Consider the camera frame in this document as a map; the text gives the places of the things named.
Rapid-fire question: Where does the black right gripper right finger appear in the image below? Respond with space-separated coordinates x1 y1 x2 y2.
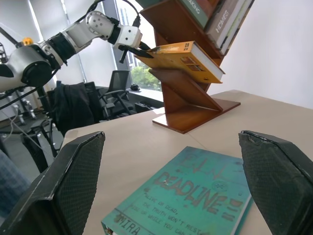
238 130 313 235

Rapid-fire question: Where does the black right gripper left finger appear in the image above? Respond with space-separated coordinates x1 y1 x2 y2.
0 131 106 235

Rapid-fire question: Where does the orange book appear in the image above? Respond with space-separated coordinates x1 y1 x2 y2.
134 41 226 84

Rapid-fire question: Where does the wooden zigzag bookshelf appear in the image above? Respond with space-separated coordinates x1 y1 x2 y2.
135 0 255 135

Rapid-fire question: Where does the grey Homes book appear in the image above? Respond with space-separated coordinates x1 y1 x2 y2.
204 0 246 43

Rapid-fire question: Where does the teal Deadline book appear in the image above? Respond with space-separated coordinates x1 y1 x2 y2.
101 146 254 235

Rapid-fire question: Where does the black mesh office chair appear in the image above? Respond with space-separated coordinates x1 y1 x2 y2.
97 70 136 120

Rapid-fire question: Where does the blue denim cloth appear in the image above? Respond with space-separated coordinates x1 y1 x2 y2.
0 148 32 217

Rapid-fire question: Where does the black box under window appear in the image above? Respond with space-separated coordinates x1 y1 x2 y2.
134 99 164 114

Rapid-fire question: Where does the black jacket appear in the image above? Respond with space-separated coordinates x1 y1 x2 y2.
52 81 96 138

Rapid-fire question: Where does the black stand with yellow knob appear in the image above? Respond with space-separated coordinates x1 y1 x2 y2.
0 23 34 47

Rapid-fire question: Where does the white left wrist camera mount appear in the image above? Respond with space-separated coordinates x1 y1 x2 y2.
112 24 143 49

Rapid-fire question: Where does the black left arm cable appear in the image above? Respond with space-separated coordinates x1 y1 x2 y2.
73 0 142 28

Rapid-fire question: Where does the black metal stool frame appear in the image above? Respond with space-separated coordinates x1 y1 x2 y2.
21 119 65 173

